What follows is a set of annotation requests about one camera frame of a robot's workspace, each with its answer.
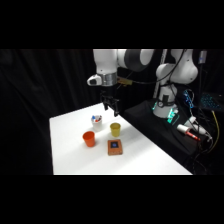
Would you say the black camera pole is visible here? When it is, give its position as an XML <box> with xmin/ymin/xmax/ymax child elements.
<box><xmin>196</xmin><ymin>49</ymin><xmax>208</xmax><ymax>134</ymax></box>

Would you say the orange plastic cup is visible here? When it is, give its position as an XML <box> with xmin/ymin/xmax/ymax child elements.
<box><xmin>82</xmin><ymin>130</ymin><xmax>97</xmax><ymax>148</ymax></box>

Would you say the keyboard with cyan backlight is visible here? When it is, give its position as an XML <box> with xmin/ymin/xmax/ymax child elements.
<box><xmin>199</xmin><ymin>93</ymin><xmax>222</xmax><ymax>112</ymax></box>

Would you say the yellow cable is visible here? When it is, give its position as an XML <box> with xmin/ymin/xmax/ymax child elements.
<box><xmin>210</xmin><ymin>109</ymin><xmax>221</xmax><ymax>155</ymax></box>

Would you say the brown block with blue square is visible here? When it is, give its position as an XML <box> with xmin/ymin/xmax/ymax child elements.
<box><xmin>107</xmin><ymin>139</ymin><xmax>124</xmax><ymax>157</ymax></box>

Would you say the black curtain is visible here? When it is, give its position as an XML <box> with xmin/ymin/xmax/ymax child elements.
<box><xmin>0</xmin><ymin>49</ymin><xmax>224</xmax><ymax>176</ymax></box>

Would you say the green lit control box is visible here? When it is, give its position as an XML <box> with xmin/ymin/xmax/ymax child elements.
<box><xmin>167</xmin><ymin>107</ymin><xmax>180</xmax><ymax>125</ymax></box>

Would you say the black robot stand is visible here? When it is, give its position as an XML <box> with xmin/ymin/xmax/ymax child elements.
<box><xmin>119</xmin><ymin>99</ymin><xmax>214</xmax><ymax>174</ymax></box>

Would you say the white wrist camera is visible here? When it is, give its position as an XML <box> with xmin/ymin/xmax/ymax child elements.
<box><xmin>86</xmin><ymin>74</ymin><xmax>103</xmax><ymax>87</ymax></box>

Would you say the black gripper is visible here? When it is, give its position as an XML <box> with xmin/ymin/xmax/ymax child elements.
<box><xmin>99</xmin><ymin>85</ymin><xmax>121</xmax><ymax>118</ymax></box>

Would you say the yellow plastic cup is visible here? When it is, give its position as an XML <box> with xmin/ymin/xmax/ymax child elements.
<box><xmin>109</xmin><ymin>122</ymin><xmax>122</xmax><ymax>138</ymax></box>

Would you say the tan wooden piece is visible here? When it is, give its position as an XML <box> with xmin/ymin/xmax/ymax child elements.
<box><xmin>116</xmin><ymin>75</ymin><xmax>135</xmax><ymax>87</ymax></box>

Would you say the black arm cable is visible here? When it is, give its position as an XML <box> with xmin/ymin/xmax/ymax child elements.
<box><xmin>131</xmin><ymin>49</ymin><xmax>188</xmax><ymax>101</ymax></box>

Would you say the white cup with small items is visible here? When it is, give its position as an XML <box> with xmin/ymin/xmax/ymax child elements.
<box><xmin>90</xmin><ymin>114</ymin><xmax>104</xmax><ymax>131</ymax></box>

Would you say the blue cable bundle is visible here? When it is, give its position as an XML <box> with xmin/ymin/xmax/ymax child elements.
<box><xmin>182</xmin><ymin>89</ymin><xmax>195</xmax><ymax>110</ymax></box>

